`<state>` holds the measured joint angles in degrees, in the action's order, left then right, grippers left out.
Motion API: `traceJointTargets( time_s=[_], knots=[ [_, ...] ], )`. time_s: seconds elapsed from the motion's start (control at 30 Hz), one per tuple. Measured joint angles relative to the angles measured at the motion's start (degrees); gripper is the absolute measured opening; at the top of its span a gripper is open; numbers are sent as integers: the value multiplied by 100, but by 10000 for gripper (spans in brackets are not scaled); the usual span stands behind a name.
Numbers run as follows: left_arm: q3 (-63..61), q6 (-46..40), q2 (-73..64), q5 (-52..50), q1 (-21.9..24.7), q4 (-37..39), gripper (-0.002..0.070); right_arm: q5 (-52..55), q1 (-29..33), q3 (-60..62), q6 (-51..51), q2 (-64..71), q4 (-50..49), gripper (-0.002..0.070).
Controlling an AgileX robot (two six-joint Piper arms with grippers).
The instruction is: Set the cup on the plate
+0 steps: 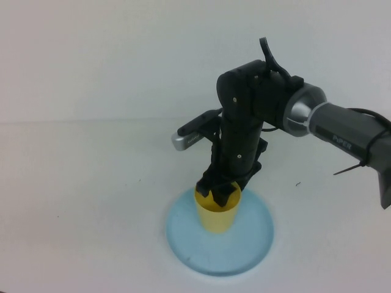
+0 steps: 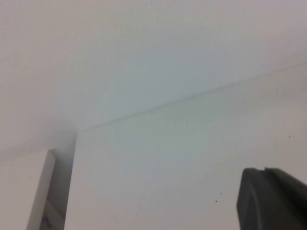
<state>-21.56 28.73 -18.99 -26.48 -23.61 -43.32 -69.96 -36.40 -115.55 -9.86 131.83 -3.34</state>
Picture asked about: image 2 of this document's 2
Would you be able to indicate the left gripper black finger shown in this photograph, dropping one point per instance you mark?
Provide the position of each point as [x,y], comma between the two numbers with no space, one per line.
[268,203]

